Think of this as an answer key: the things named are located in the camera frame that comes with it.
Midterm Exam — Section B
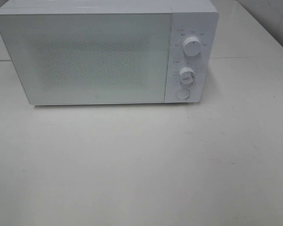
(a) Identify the round white door button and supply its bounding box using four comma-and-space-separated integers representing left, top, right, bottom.
176, 89, 190, 100

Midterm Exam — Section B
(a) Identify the white timer knob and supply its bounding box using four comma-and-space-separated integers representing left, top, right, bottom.
179, 67, 195, 84

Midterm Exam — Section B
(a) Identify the white microwave door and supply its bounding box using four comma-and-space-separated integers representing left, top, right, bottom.
0, 14, 171, 105

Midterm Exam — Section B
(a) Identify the upper white power knob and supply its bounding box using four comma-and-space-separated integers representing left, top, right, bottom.
182, 35, 202, 57

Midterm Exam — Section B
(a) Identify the white microwave oven body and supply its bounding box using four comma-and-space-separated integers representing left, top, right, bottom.
0, 0, 219, 105

